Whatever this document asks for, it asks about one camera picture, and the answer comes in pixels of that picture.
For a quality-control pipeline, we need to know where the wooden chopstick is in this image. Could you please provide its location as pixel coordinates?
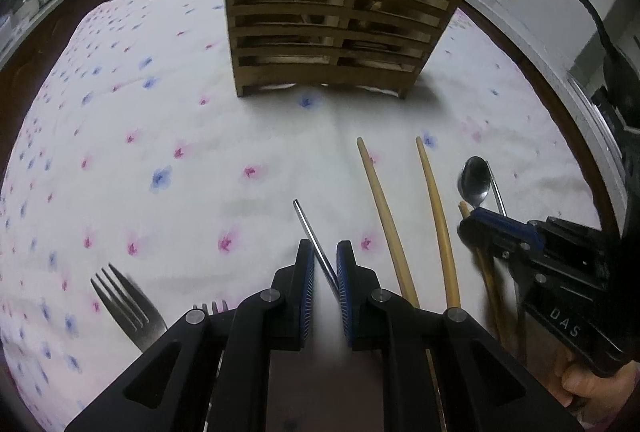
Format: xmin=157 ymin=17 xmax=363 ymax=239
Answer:
xmin=416 ymin=137 xmax=461 ymax=308
xmin=456 ymin=200 xmax=516 ymax=348
xmin=357 ymin=137 xmax=420 ymax=308

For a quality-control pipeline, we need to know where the silver metal chopstick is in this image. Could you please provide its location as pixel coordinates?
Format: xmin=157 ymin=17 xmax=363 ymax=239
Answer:
xmin=292 ymin=199 xmax=340 ymax=300

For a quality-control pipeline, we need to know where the person's right hand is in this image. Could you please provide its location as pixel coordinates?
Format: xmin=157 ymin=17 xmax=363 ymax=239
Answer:
xmin=554 ymin=348 xmax=639 ymax=430

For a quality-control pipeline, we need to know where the silver metal spoon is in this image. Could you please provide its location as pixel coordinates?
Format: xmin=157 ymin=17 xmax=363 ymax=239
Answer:
xmin=458 ymin=156 xmax=506 ymax=215

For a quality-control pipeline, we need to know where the large silver fork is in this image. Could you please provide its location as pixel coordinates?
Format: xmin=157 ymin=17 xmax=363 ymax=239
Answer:
xmin=90 ymin=264 xmax=168 ymax=352

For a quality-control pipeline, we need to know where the floral white tablecloth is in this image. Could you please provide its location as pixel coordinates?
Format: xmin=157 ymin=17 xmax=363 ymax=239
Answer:
xmin=1 ymin=0 xmax=599 ymax=431

